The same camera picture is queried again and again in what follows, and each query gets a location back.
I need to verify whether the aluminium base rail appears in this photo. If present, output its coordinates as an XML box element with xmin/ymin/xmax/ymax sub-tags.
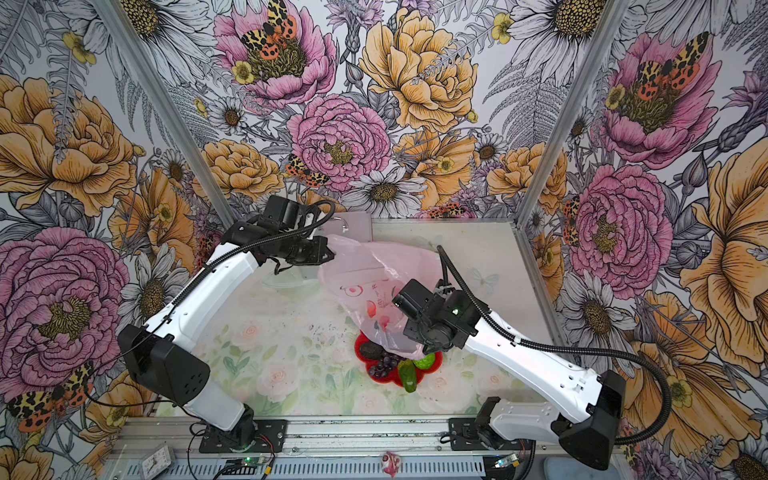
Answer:
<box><xmin>102</xmin><ymin>415</ymin><xmax>600</xmax><ymax>479</ymax></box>

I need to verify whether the dark purple grape bunch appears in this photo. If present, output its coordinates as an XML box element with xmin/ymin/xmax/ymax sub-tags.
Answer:
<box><xmin>368</xmin><ymin>354</ymin><xmax>401</xmax><ymax>380</ymax></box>

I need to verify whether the black corrugated right cable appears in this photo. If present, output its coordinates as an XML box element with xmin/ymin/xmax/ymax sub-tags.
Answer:
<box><xmin>436</xmin><ymin>244</ymin><xmax>673</xmax><ymax>446</ymax></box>

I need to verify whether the dark avocado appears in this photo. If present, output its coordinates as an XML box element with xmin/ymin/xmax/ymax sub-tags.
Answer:
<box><xmin>359</xmin><ymin>341</ymin><xmax>386</xmax><ymax>361</ymax></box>

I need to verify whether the green lime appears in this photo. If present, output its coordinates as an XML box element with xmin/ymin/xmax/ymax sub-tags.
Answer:
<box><xmin>413</xmin><ymin>353</ymin><xmax>436</xmax><ymax>371</ymax></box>

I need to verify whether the small pink object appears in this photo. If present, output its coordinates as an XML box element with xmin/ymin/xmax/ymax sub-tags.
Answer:
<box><xmin>381</xmin><ymin>452</ymin><xmax>402</xmax><ymax>479</ymax></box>

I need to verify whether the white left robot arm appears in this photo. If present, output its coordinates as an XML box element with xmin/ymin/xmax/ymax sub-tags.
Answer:
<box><xmin>118</xmin><ymin>195</ymin><xmax>336</xmax><ymax>451</ymax></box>

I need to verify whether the black corrugated left cable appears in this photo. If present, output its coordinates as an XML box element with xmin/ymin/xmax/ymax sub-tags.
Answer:
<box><xmin>83</xmin><ymin>199</ymin><xmax>337</xmax><ymax>409</ymax></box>

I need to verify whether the black corrugated cable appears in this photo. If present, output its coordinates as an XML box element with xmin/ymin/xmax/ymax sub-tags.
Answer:
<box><xmin>436</xmin><ymin>244</ymin><xmax>673</xmax><ymax>446</ymax></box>
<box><xmin>83</xmin><ymin>199</ymin><xmax>337</xmax><ymax>409</ymax></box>

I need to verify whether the small white timer device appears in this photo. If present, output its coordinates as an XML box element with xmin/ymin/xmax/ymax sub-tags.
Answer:
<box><xmin>139</xmin><ymin>443</ymin><xmax>176</xmax><ymax>480</ymax></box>

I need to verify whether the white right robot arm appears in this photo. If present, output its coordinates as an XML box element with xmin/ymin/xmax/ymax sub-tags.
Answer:
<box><xmin>393</xmin><ymin>280</ymin><xmax>625</xmax><ymax>471</ymax></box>

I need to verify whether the pink plastic bag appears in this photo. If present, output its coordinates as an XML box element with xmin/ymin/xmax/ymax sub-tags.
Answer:
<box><xmin>318</xmin><ymin>235</ymin><xmax>441</xmax><ymax>360</ymax></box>

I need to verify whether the red flower-shaped plate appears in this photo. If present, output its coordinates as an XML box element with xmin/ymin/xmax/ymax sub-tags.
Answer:
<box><xmin>354</xmin><ymin>333</ymin><xmax>443</xmax><ymax>393</ymax></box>

